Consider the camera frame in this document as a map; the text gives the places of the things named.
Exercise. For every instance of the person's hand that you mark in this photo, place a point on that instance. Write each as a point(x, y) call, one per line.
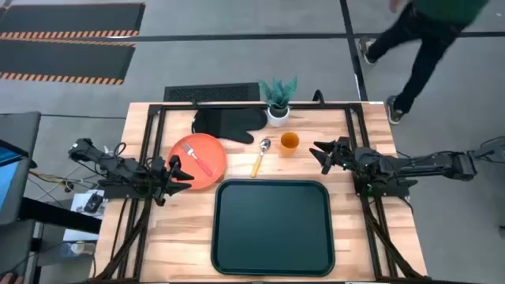
point(10, 279)

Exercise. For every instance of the orange cup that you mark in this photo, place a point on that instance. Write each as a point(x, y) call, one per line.
point(289, 144)

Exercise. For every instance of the black hazard-striped floor mat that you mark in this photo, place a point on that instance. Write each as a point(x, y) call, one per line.
point(71, 17)
point(63, 59)

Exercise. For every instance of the clear plastic bottle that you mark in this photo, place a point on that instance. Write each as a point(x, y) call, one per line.
point(83, 248)

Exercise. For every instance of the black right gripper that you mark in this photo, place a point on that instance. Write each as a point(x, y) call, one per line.
point(344, 154)

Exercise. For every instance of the person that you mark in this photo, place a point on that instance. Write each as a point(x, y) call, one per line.
point(430, 43)

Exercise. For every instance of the black oven mitt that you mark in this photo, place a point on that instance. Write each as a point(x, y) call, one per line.
point(229, 122)

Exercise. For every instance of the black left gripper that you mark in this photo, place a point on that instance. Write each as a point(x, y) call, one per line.
point(159, 179)

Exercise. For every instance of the dark green tray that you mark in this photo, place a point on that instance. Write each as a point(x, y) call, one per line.
point(272, 229)

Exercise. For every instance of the orange plate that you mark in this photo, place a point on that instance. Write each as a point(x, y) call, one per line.
point(205, 173)

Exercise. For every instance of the computer monitor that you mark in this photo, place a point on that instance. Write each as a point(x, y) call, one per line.
point(8, 185)

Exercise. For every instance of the black keyboard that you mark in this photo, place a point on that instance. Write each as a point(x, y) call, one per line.
point(213, 92)

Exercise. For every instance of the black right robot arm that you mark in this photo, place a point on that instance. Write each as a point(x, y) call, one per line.
point(426, 163)

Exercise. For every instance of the green plant in white pot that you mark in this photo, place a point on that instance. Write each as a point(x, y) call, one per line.
point(278, 106)

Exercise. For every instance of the small black device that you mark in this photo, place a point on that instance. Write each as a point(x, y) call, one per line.
point(94, 202)

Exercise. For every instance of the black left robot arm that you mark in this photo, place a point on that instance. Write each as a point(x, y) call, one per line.
point(118, 167)

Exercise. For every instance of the white paper sheet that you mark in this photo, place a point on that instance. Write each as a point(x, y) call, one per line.
point(79, 229)

